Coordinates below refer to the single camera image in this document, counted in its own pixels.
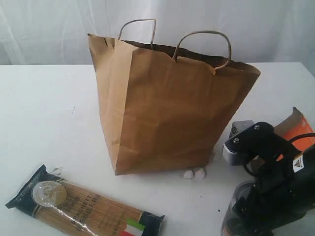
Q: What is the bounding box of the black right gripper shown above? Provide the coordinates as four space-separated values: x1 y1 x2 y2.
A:
225 122 315 236

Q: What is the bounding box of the brown paper shopping bag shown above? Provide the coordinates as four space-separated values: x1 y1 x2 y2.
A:
88 34 261 176

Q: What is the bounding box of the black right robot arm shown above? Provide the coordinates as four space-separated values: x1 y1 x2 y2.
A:
221 122 315 236

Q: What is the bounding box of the can with clear plastic lid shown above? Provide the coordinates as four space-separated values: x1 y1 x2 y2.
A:
220 181 264 236

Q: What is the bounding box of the brown pouch with orange label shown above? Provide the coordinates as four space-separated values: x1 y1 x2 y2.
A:
274 107 315 151

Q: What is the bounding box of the small white milk carton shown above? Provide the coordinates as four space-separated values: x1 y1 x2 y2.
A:
229 120 254 138

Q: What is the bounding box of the spaghetti packet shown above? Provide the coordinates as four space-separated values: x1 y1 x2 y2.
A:
5 165 164 236

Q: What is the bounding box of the white backdrop curtain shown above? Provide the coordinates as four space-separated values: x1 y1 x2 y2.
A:
0 0 315 69

